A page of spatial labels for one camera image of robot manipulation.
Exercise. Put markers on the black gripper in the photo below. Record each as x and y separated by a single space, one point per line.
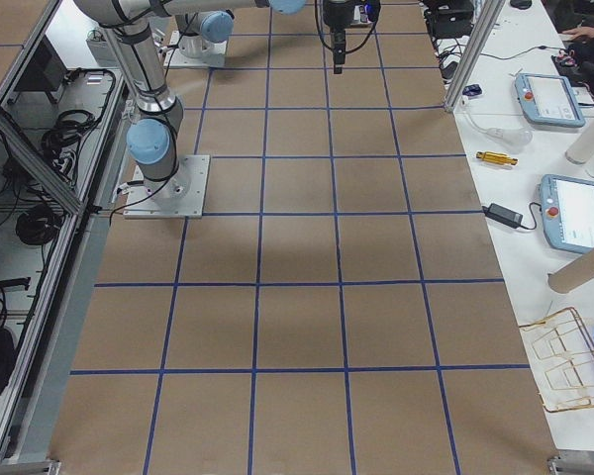
335 15

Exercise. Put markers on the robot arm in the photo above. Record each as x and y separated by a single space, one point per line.
152 140
199 33

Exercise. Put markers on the black electronics box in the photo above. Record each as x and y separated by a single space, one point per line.
449 19

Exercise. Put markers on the small blue black box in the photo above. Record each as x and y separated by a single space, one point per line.
472 90

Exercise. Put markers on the gold metal cylinder tool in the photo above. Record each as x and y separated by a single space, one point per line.
496 158

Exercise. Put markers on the far blue teach pendant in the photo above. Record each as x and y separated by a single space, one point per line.
548 100

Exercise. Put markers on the blue teach pendant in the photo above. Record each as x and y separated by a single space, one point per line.
548 100
568 212

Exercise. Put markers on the black power adapter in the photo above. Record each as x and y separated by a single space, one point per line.
503 215

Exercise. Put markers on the near blue teach pendant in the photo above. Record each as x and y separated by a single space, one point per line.
568 212

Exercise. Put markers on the near cardboard tube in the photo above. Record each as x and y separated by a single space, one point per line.
573 275

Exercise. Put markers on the aluminium frame post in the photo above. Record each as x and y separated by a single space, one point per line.
480 34

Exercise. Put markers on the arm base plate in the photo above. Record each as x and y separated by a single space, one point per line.
182 196
194 52

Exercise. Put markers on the gold wire rack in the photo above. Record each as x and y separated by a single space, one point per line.
560 348

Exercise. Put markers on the aluminium side frame rail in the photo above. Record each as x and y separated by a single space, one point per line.
30 274

